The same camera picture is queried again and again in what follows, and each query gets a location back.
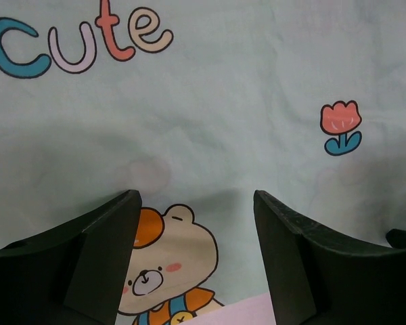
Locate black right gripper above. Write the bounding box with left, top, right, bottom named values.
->
left=386, top=229, right=406, bottom=249

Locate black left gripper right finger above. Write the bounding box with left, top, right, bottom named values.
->
left=254, top=190, right=406, bottom=325

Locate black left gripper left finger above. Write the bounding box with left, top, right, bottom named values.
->
left=0, top=190, right=141, bottom=324

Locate green cartoon print cloth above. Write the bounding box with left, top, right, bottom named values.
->
left=0, top=1, right=406, bottom=324

